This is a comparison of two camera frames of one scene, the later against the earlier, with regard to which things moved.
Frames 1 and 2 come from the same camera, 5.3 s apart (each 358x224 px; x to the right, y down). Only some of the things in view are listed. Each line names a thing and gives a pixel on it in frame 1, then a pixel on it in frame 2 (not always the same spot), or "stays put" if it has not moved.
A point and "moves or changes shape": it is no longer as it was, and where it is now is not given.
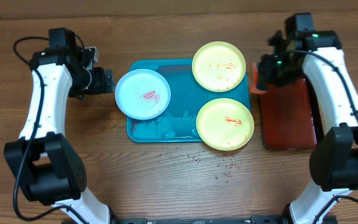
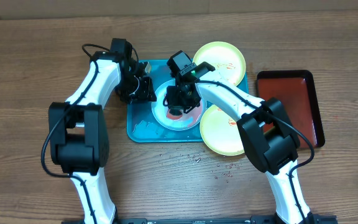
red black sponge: (253, 88) → (174, 114)
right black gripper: (265, 76) → (179, 101)
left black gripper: (103, 83) → (144, 95)
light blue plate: (143, 94) moves or changes shape
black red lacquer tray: (288, 117) stays put
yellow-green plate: (219, 66) stays put
